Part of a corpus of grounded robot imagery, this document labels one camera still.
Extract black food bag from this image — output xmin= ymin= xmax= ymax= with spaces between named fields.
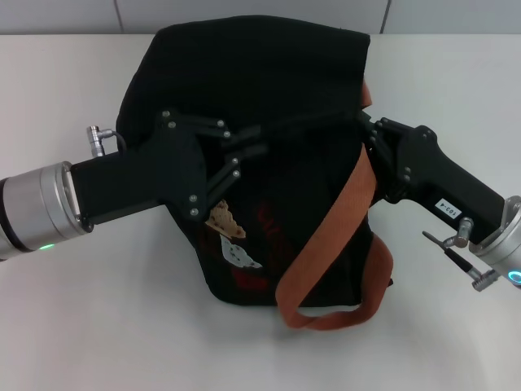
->
xmin=115 ymin=15 xmax=396 ymax=332

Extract right gripper cable with plug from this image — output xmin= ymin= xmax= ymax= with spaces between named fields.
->
xmin=422 ymin=217 xmax=497 ymax=292

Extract left gripper cable with plug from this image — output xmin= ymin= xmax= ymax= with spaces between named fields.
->
xmin=84 ymin=125 xmax=130 ymax=155

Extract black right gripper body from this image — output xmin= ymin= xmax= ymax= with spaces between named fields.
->
xmin=391 ymin=124 xmax=509 ymax=246

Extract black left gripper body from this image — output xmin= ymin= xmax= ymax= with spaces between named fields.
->
xmin=70 ymin=108 xmax=212 ymax=227

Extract gripper cable with plug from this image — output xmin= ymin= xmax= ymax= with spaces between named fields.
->
xmin=422 ymin=217 xmax=497 ymax=292
xmin=84 ymin=125 xmax=130 ymax=155

